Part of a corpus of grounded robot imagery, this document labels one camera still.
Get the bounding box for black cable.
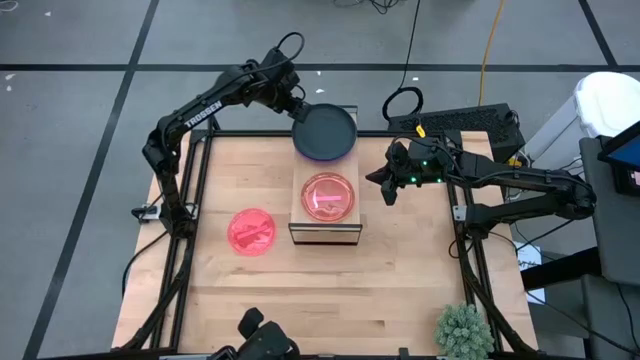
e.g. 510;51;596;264
382;0;425;121

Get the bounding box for yellow cable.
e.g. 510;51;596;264
477;0;507;108

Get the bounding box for white paper sheet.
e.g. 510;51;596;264
513;241;547;305

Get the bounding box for purple plate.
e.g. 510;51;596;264
298;149;353;163

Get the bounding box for grey cart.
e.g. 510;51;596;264
579;135;640;360

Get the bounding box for wooden shelf with black frame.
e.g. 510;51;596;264
288;103;364;246

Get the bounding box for dark grey plate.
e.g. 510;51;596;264
291;103;359;161

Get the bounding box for white bin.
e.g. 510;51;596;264
519;71;640;164

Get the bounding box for tablet screen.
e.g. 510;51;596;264
597;119;640;197

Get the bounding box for small green artificial plant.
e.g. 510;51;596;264
432;301;496;360

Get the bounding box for clear pink plate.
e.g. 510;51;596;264
300;171;356;224
226;207;278;258

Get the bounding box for black table frame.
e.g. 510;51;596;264
112;112;539;360

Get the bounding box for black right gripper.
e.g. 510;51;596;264
364;142;426;207

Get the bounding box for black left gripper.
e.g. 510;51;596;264
276;74;311;124

